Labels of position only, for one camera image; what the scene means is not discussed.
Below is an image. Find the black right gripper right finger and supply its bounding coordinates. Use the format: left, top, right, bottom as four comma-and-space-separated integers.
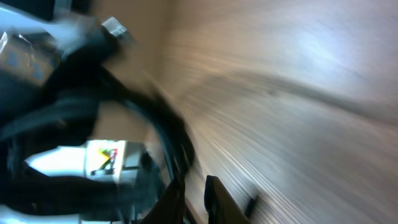
204, 175, 250, 224

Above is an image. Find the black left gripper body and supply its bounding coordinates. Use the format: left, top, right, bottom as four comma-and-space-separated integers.
0, 0, 131, 125

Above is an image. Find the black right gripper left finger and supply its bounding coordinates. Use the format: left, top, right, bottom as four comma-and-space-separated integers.
141, 179, 185, 224

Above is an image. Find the black USB cable bundle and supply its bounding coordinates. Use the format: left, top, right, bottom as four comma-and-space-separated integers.
0, 65, 197, 215

